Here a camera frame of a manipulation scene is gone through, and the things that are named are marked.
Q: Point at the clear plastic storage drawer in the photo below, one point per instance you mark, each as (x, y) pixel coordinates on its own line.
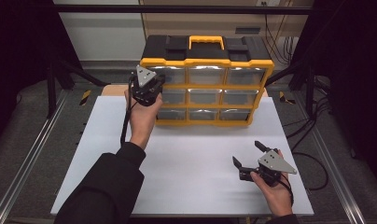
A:
(174, 76)

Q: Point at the dark curtain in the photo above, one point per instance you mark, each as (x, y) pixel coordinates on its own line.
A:
(18, 46)
(354, 62)

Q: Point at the black overhead bar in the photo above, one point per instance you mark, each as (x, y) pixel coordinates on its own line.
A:
(177, 9)

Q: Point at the person's right hand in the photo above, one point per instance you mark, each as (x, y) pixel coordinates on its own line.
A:
(278, 197)

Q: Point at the black metal stand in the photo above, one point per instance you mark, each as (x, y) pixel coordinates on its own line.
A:
(51, 90)
(309, 90)

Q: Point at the grid of clear drawers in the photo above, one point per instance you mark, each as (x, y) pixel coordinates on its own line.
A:
(222, 97)

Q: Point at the person's left hand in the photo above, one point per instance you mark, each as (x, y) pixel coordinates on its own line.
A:
(143, 124)

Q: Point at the aluminium floor rail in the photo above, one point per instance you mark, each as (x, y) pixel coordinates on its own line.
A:
(331, 168)
(31, 155)

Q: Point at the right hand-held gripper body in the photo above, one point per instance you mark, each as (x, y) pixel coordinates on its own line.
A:
(275, 163)

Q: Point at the yellow black striped tape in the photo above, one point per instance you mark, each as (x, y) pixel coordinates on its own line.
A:
(85, 97)
(283, 97)

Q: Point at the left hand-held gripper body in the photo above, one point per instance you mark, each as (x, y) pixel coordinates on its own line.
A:
(144, 76)

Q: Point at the grey wall plate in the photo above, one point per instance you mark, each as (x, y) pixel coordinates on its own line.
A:
(247, 30)

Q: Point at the yellow black organizer case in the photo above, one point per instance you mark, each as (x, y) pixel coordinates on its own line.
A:
(208, 62)

